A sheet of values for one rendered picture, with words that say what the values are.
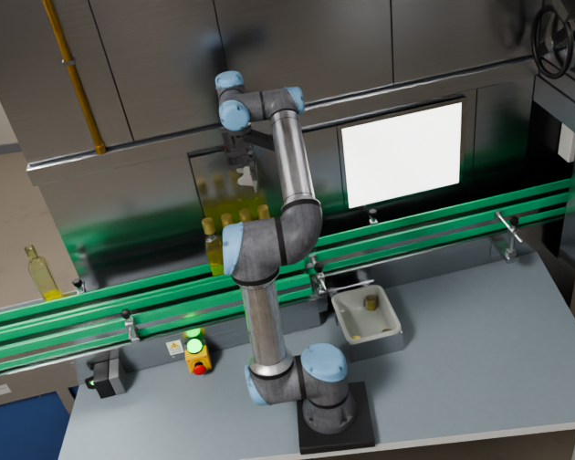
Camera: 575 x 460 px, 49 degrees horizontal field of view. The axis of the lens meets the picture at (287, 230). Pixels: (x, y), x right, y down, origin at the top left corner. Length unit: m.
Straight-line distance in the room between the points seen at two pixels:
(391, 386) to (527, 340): 0.45
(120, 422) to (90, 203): 0.68
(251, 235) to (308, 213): 0.14
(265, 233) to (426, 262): 0.90
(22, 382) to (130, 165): 0.76
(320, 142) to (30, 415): 1.31
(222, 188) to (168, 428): 0.75
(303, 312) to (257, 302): 0.55
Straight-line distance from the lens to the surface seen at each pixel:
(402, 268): 2.16
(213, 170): 1.98
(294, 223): 1.41
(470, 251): 2.23
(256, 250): 1.40
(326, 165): 2.05
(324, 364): 1.65
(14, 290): 4.01
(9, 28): 1.86
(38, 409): 2.29
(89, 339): 2.05
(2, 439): 2.41
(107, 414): 2.05
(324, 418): 1.76
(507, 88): 2.21
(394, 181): 2.17
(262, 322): 1.53
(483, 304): 2.16
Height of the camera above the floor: 2.26
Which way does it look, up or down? 37 degrees down
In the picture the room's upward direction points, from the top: 10 degrees counter-clockwise
